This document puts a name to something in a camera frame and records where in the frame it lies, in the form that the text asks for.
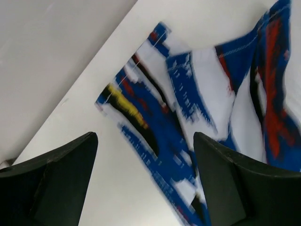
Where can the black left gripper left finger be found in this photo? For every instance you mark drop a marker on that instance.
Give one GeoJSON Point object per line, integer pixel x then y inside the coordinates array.
{"type": "Point", "coordinates": [50, 189]}

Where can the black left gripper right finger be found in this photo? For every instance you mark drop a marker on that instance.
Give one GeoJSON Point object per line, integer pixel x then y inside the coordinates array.
{"type": "Point", "coordinates": [241, 191]}

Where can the blue patterned trousers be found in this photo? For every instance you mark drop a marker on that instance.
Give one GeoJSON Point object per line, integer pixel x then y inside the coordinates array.
{"type": "Point", "coordinates": [232, 92]}

